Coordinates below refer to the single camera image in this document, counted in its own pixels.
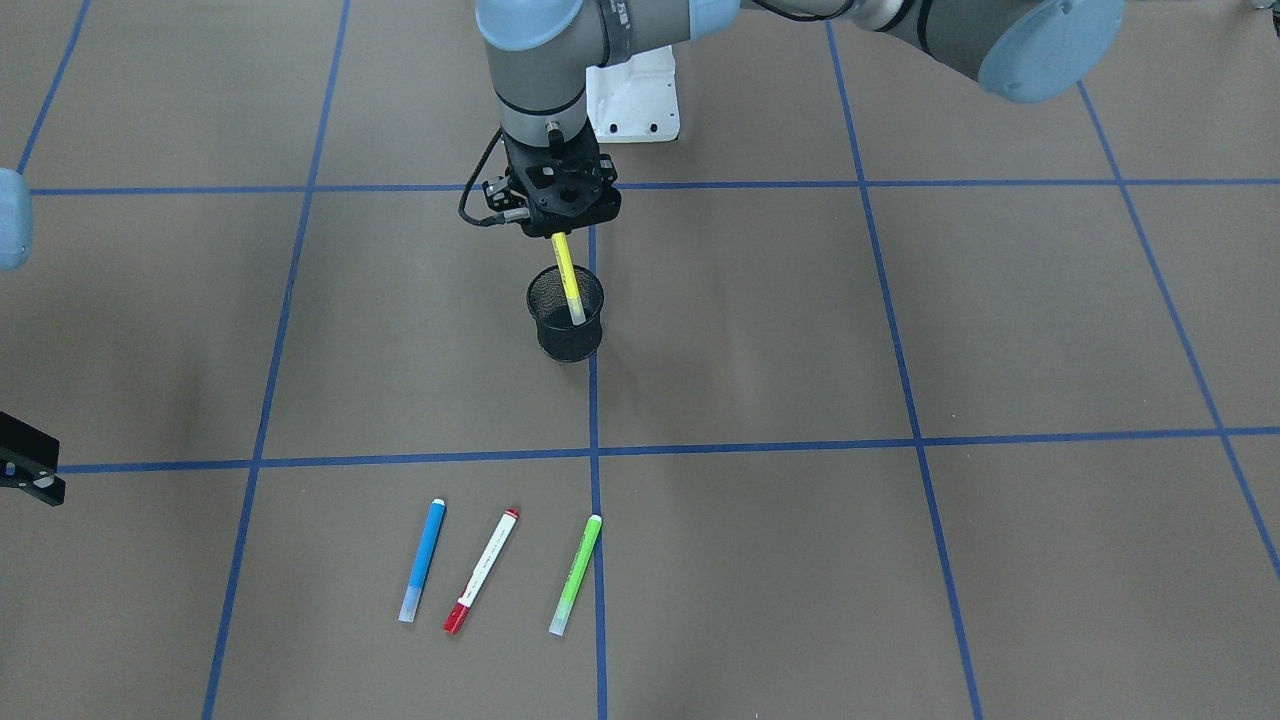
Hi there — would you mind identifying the yellow highlighter pen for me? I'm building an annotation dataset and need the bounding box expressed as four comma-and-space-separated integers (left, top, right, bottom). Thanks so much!
550, 232, 588, 327

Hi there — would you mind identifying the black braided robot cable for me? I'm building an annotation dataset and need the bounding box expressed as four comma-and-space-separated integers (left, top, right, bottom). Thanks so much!
458, 126, 526, 229

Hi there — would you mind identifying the blue highlighter pen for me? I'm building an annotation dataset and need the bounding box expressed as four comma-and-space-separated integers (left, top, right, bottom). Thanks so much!
398, 498, 447, 624

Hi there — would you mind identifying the red capped white marker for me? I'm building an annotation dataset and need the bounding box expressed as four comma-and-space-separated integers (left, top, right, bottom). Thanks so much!
442, 506, 520, 635

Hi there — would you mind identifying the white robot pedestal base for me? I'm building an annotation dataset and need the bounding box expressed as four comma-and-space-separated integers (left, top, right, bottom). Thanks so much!
586, 46, 681, 143

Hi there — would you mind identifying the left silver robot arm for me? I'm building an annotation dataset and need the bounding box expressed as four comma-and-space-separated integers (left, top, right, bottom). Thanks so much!
458, 1, 1125, 238

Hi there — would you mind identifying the green highlighter pen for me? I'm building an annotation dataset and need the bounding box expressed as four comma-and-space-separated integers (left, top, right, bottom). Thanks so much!
548, 514, 603, 637

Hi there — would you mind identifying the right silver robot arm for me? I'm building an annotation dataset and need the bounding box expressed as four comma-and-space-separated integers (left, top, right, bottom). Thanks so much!
1, 168, 67, 507

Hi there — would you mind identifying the black mesh pen holder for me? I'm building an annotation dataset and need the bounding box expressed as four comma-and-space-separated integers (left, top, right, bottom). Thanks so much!
526, 265, 605, 363

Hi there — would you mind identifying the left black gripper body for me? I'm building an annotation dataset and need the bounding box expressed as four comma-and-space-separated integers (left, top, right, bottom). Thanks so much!
484, 129, 622, 238

